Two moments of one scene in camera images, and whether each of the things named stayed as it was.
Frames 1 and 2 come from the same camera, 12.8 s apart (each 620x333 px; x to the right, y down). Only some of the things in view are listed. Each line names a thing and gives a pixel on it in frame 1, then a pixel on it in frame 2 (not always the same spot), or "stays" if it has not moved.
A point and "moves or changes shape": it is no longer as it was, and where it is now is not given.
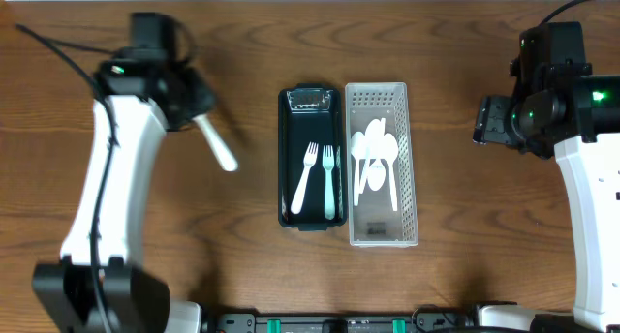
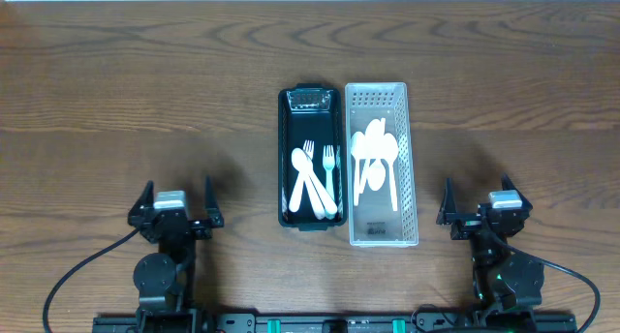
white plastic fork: [327, 158] stays
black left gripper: [197, 101] → [197, 223]
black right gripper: [488, 123] → [467, 226]
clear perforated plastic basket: [374, 223] stays
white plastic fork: [310, 157] moves or changes shape
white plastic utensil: [223, 153] → [325, 196]
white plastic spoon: [358, 148] stays
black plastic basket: [311, 113] stays
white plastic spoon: [390, 151] stays
